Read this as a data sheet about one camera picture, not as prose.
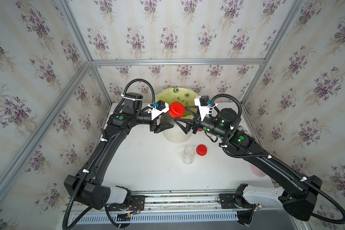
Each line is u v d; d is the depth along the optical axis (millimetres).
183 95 906
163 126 586
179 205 733
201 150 922
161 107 529
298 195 385
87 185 371
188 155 877
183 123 532
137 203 722
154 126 573
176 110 570
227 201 732
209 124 524
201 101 497
